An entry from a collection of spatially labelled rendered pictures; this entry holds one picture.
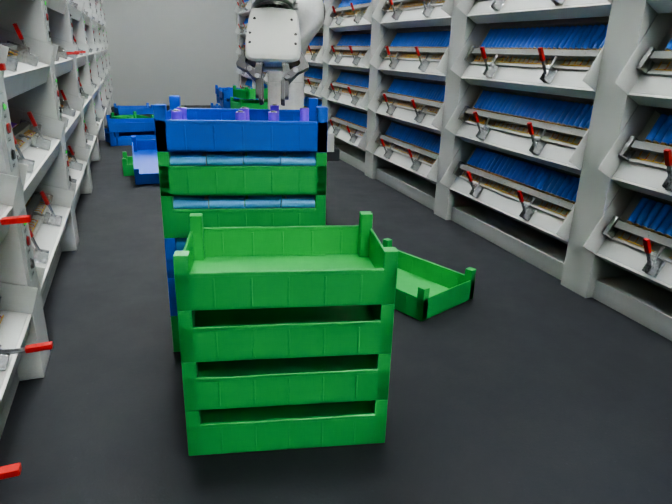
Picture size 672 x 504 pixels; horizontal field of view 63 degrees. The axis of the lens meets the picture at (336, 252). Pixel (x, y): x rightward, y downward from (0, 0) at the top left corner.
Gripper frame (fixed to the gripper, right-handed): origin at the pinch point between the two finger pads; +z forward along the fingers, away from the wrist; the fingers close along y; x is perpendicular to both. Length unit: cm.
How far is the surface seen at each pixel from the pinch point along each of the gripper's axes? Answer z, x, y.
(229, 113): -0.9, -14.2, 9.6
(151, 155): -32, -160, 65
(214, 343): 44.3, 19.7, 6.1
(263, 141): 9.8, 1.8, 1.3
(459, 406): 56, 2, -34
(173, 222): 23.9, -3.7, 17.7
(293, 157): 11.9, -0.9, -4.0
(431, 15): -67, -89, -52
